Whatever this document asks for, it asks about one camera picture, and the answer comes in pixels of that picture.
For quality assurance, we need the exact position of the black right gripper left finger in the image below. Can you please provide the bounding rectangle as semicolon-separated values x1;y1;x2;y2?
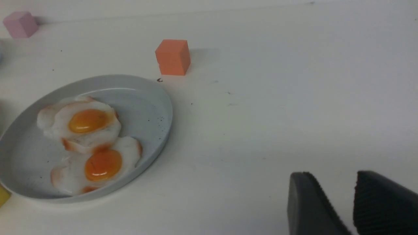
287;172;351;235

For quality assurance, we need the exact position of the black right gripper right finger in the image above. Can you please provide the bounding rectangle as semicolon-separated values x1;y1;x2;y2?
353;171;418;235

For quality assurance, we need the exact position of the fried egg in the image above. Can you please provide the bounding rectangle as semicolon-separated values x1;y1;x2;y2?
37;96;121;154
50;136;142;196

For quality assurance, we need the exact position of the orange cube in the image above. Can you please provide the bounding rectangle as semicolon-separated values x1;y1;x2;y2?
155;39;191;76

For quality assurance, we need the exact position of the grey egg plate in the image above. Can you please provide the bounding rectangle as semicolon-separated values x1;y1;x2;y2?
1;74;173;204

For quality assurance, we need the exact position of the yellow cube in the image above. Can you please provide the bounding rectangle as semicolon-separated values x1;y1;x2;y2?
0;186;11;207

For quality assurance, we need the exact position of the pink cube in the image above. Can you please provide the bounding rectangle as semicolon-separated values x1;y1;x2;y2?
3;11;39;39

